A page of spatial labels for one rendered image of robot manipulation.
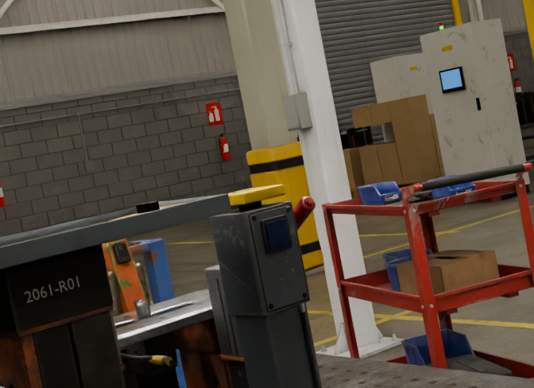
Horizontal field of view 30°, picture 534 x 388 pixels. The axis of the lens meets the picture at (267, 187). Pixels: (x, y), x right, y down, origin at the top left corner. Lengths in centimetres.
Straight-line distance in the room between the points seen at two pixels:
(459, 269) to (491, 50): 819
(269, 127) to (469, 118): 367
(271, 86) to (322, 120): 324
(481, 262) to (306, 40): 209
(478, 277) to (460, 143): 818
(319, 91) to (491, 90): 633
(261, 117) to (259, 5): 93
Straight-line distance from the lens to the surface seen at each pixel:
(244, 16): 839
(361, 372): 209
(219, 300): 129
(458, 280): 341
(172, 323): 132
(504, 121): 1149
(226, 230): 108
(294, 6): 519
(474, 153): 1148
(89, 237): 90
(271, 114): 835
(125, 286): 153
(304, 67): 516
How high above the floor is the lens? 122
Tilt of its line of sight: 3 degrees down
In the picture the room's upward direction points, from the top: 11 degrees counter-clockwise
